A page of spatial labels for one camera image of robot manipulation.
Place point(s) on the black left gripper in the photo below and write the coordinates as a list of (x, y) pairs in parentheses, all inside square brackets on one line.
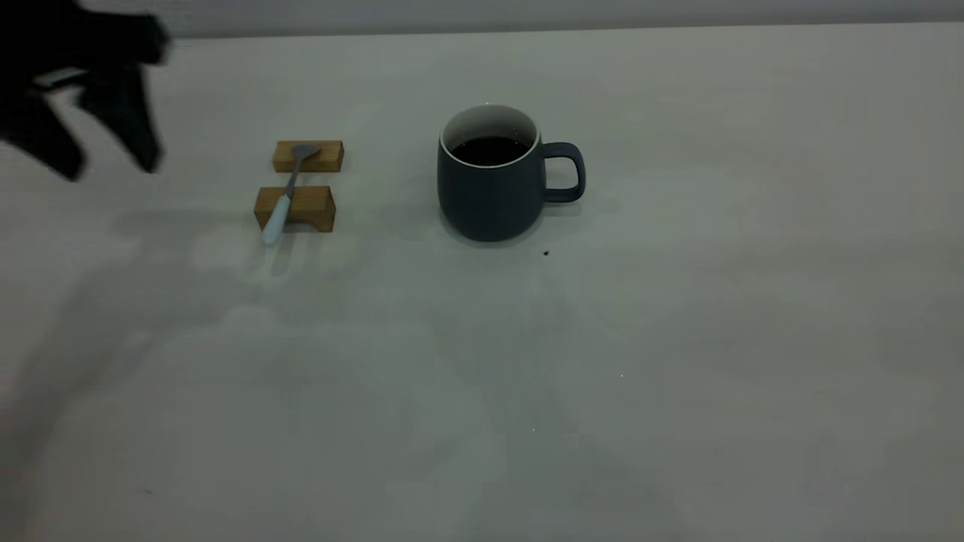
[(68, 38)]

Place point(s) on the dark grey ceramic cup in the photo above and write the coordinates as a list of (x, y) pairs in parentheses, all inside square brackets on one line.
[(486, 199)]

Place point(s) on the arched wooden block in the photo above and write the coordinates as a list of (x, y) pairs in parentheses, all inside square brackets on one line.
[(312, 203)]

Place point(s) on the flat rectangular wooden block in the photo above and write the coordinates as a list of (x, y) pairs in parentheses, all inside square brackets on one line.
[(328, 158)]

